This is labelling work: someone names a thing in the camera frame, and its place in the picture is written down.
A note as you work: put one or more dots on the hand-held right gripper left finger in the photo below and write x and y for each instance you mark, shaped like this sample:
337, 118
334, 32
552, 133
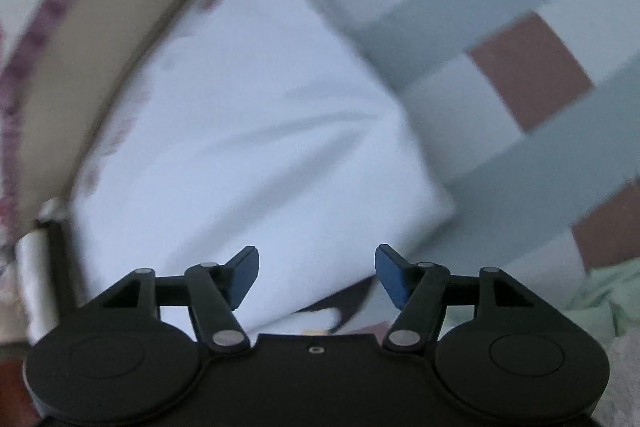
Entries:
245, 274

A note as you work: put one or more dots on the folded dark garment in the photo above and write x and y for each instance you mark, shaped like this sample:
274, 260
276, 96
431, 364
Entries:
62, 267

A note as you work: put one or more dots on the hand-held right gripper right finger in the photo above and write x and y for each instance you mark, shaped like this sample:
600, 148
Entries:
392, 274

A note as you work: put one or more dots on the folded white garment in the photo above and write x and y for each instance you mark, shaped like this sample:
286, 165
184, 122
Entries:
32, 277

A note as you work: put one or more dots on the light green cloth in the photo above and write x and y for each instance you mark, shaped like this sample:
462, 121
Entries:
605, 297

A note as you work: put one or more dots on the white t-shirt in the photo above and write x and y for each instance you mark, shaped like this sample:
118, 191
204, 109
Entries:
240, 132

